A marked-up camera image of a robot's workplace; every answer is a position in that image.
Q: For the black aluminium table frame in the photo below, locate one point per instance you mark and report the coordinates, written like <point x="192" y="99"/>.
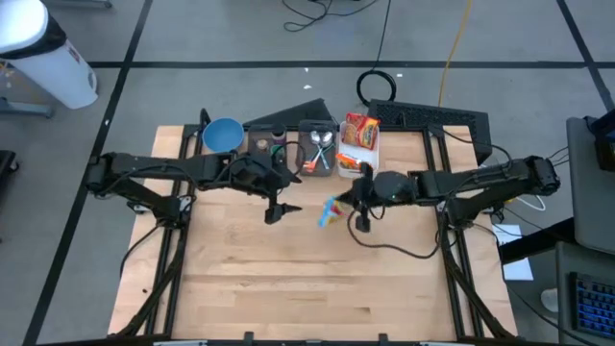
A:
<point x="192" y="144"/>

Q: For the purple label bottle black cap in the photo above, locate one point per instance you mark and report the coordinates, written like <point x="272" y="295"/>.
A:
<point x="278" y="134"/>

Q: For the blue bowl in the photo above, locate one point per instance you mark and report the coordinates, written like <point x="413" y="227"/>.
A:
<point x="223" y="134"/>

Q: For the black computer box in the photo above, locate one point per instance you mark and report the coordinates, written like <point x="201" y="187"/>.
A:
<point x="606" y="144"/>

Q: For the white plastic bin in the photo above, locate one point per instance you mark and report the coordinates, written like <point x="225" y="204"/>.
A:
<point x="367" y="156"/>

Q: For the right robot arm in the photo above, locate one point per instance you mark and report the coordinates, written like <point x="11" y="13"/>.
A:
<point x="480" y="180"/>

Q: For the backlit computer keyboard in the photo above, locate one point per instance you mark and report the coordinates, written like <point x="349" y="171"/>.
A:
<point x="596" y="307"/>

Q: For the grey translucent bin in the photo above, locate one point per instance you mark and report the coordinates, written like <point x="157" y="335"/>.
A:
<point x="254" y="137"/>
<point x="305" y="144"/>

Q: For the red ramen noodle packet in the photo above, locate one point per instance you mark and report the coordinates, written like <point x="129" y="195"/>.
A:
<point x="361" y="130"/>

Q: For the white paper sheet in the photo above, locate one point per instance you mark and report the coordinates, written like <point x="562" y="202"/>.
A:
<point x="516" y="269"/>

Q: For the grey desk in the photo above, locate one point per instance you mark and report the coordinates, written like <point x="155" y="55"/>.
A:
<point x="563" y="327"/>
<point x="591" y="206"/>

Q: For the blue yellow ramen noodle packet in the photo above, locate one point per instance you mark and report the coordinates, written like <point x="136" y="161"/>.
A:
<point x="330" y="212"/>

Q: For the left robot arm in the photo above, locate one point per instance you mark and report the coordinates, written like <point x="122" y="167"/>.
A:
<point x="144" y="168"/>

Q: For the white computer mouse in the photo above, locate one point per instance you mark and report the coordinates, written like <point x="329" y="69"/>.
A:
<point x="550" y="300"/>

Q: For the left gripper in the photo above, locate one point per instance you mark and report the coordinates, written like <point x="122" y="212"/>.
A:
<point x="254" y="175"/>

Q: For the white trash can black rim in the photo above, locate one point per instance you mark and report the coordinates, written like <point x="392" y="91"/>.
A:
<point x="53" y="72"/>

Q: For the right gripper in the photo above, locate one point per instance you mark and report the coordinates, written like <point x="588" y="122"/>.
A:
<point x="384" y="190"/>

